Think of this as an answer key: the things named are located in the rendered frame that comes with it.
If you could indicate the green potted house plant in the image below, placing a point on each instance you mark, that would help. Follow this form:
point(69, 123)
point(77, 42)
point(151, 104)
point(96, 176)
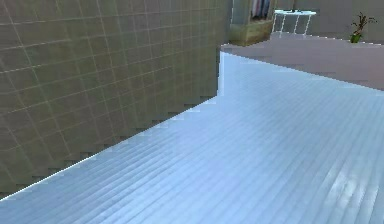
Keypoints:
point(358, 30)

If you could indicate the white table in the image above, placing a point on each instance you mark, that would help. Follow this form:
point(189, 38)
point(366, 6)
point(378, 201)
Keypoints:
point(293, 14)

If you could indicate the olive green wardrobe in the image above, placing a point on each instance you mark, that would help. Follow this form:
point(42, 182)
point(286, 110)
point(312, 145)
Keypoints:
point(250, 31)

